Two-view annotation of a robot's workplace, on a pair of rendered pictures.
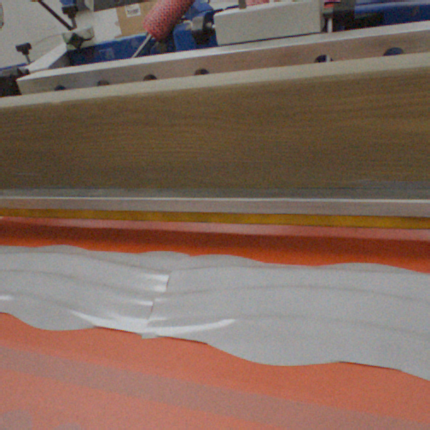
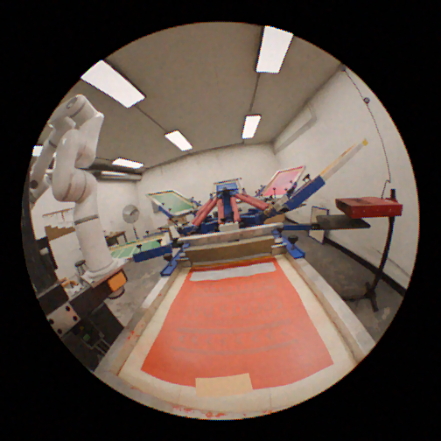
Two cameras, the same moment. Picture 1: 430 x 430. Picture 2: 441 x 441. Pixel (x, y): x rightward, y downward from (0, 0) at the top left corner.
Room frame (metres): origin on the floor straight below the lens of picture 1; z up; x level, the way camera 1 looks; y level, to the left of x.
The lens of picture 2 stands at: (-0.26, 0.17, 1.27)
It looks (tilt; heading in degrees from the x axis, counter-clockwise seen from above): 11 degrees down; 343
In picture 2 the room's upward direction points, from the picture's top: 10 degrees counter-clockwise
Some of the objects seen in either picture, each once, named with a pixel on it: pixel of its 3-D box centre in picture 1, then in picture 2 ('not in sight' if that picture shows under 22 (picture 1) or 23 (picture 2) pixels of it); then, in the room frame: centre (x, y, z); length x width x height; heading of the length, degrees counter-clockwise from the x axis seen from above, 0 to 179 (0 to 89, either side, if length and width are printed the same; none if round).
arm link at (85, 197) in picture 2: not in sight; (80, 196); (0.09, 0.48, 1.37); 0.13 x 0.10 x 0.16; 0
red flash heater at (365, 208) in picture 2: not in sight; (369, 206); (-0.11, -1.18, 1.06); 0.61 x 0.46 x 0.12; 37
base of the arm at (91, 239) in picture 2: not in sight; (92, 246); (0.11, 0.50, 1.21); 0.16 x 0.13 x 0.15; 59
